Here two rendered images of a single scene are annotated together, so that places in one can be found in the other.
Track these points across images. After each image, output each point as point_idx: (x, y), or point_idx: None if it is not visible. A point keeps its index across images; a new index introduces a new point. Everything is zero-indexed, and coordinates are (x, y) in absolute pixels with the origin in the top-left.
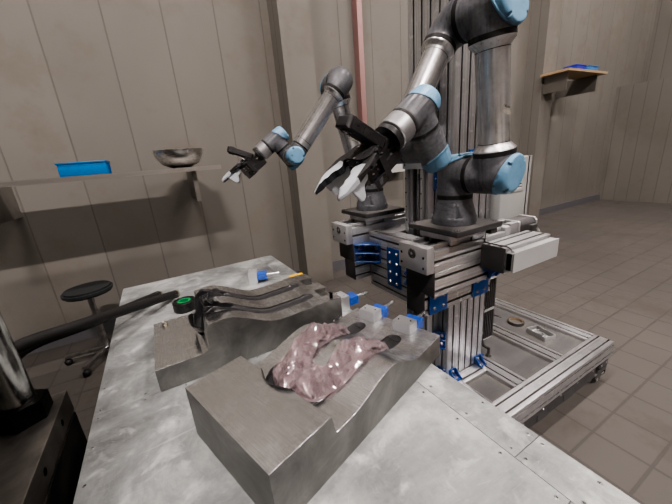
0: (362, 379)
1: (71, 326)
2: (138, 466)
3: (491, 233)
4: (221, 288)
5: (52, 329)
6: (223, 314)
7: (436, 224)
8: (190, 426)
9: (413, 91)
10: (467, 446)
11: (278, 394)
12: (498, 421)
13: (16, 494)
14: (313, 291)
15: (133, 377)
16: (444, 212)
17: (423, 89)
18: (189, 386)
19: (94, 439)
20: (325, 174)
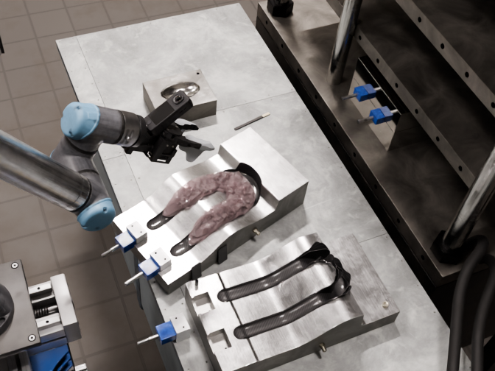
0: (195, 173)
1: (460, 274)
2: (330, 191)
3: None
4: (331, 315)
5: (468, 263)
6: (306, 242)
7: (14, 306)
8: (310, 210)
9: (93, 107)
10: (144, 163)
11: (248, 162)
12: (116, 171)
13: (394, 197)
14: (215, 307)
15: (384, 268)
16: (4, 288)
17: (85, 103)
18: (306, 180)
19: (371, 214)
20: (202, 142)
